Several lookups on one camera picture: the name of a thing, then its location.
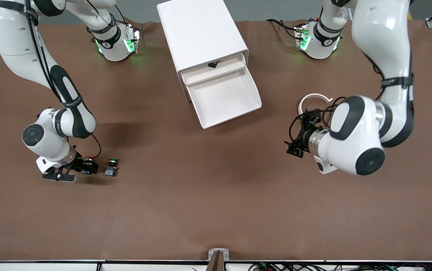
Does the green push button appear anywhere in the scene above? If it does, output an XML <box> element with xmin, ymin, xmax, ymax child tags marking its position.
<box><xmin>104</xmin><ymin>157</ymin><xmax>120</xmax><ymax>177</ymax></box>

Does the white curved plastic ring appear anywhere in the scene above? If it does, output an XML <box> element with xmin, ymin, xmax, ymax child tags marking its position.
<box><xmin>299</xmin><ymin>93</ymin><xmax>334</xmax><ymax>115</ymax></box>

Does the black base cable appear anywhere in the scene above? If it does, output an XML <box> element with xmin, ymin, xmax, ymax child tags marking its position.
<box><xmin>101</xmin><ymin>4</ymin><xmax>126</xmax><ymax>24</ymax></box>
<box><xmin>266</xmin><ymin>18</ymin><xmax>300</xmax><ymax>41</ymax></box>

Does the brown bar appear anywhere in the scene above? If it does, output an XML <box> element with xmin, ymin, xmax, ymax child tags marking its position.
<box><xmin>205</xmin><ymin>251</ymin><xmax>226</xmax><ymax>271</ymax></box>

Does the red push button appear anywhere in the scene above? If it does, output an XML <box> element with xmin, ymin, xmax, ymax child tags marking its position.
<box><xmin>81</xmin><ymin>155</ymin><xmax>96</xmax><ymax>175</ymax></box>

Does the white drawer cabinet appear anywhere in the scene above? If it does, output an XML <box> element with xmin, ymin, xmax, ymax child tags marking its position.
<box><xmin>157</xmin><ymin>0</ymin><xmax>249</xmax><ymax>105</ymax></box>

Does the grey mount bracket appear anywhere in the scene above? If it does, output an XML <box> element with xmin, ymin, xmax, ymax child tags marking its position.
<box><xmin>208</xmin><ymin>248</ymin><xmax>230</xmax><ymax>261</ymax></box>

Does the white plastic drawer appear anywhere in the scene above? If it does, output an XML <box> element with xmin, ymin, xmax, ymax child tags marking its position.
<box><xmin>179</xmin><ymin>53</ymin><xmax>248</xmax><ymax>86</ymax></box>
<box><xmin>185</xmin><ymin>67</ymin><xmax>263</xmax><ymax>130</ymax></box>

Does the brown table cover mat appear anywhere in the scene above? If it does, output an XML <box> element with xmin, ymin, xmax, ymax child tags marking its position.
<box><xmin>0</xmin><ymin>20</ymin><xmax>432</xmax><ymax>262</ymax></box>

